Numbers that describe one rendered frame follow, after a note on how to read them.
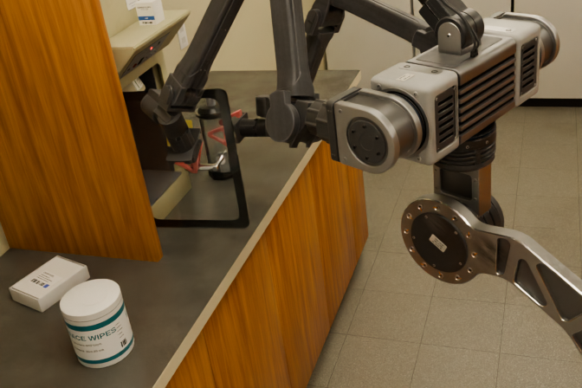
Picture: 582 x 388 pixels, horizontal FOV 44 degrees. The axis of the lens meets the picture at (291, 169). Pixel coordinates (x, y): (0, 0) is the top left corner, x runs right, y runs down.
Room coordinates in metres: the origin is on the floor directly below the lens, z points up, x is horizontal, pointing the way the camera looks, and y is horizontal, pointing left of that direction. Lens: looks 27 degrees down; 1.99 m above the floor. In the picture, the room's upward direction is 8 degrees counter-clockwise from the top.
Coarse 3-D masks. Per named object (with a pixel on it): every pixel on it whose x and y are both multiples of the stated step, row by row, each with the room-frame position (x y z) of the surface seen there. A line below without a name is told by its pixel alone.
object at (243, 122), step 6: (246, 114) 2.09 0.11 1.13; (240, 120) 2.04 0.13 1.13; (246, 120) 2.03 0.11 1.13; (252, 120) 2.03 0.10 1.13; (234, 126) 2.00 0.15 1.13; (240, 126) 2.03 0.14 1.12; (246, 126) 2.02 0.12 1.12; (252, 126) 2.01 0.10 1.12; (240, 132) 2.02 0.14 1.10; (246, 132) 2.02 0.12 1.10; (252, 132) 2.01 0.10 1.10; (240, 138) 2.02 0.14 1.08
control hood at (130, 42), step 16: (176, 16) 1.91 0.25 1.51; (128, 32) 1.82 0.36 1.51; (144, 32) 1.80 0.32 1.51; (160, 32) 1.81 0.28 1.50; (176, 32) 1.98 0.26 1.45; (112, 48) 1.70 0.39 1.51; (128, 48) 1.68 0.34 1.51; (144, 48) 1.76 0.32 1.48; (160, 48) 1.94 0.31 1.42; (128, 64) 1.72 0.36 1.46
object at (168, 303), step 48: (240, 96) 2.75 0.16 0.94; (240, 144) 2.29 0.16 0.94; (288, 144) 2.23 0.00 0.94; (192, 240) 1.70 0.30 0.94; (240, 240) 1.66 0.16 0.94; (0, 288) 1.59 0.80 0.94; (144, 288) 1.50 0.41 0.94; (192, 288) 1.47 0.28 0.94; (0, 336) 1.39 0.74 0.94; (48, 336) 1.36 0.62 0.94; (144, 336) 1.31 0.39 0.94; (192, 336) 1.31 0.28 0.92; (0, 384) 1.22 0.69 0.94; (48, 384) 1.20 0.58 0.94; (96, 384) 1.18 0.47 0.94; (144, 384) 1.16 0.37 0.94
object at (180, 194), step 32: (128, 96) 1.71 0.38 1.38; (224, 96) 1.63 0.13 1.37; (160, 128) 1.69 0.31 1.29; (224, 128) 1.64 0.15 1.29; (160, 160) 1.69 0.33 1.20; (160, 192) 1.70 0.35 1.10; (192, 192) 1.67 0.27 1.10; (224, 192) 1.65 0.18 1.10; (160, 224) 1.70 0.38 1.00; (192, 224) 1.68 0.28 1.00; (224, 224) 1.65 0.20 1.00
